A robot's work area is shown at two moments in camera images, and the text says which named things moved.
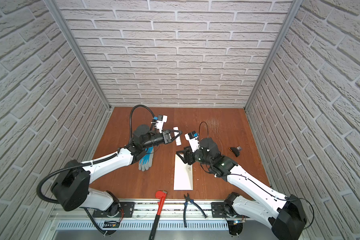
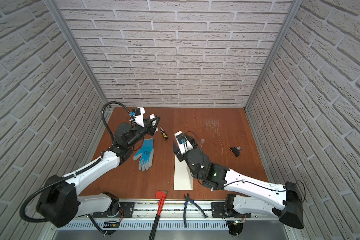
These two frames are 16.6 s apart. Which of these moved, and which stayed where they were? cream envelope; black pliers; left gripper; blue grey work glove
Moved: left gripper
Stayed: blue grey work glove; black pliers; cream envelope
